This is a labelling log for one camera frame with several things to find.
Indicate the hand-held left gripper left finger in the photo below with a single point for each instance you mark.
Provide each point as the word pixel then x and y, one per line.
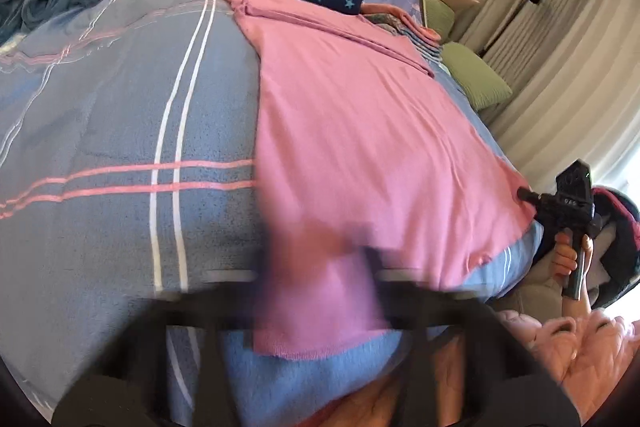
pixel 200 312

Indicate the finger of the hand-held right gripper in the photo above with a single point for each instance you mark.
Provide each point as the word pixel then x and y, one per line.
pixel 532 198

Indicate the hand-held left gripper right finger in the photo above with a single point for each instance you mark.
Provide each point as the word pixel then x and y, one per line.
pixel 380 277

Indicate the pink long-sleeve shirt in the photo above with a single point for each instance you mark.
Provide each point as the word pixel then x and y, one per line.
pixel 360 132

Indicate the stack of folded clothes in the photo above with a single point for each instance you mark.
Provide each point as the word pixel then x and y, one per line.
pixel 420 42

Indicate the person's right hand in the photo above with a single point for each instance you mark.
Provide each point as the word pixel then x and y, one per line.
pixel 562 257

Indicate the navy and pink garment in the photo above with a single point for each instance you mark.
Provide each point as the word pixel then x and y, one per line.
pixel 620 232

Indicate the large green pillow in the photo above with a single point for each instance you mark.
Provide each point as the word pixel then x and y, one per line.
pixel 475 74

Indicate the beige curtain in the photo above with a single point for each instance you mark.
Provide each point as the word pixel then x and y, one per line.
pixel 575 32

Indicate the small green pillow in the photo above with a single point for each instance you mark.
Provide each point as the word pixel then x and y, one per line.
pixel 440 17

